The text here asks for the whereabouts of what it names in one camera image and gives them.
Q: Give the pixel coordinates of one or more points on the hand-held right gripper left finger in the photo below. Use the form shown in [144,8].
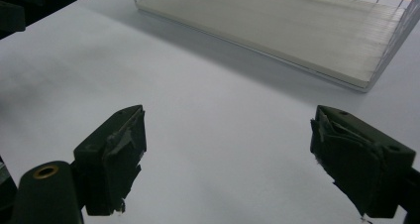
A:
[109,161]

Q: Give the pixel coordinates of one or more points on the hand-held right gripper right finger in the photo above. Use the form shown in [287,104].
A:
[356,164]

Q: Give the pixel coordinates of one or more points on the dark object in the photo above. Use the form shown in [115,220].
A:
[11,16]

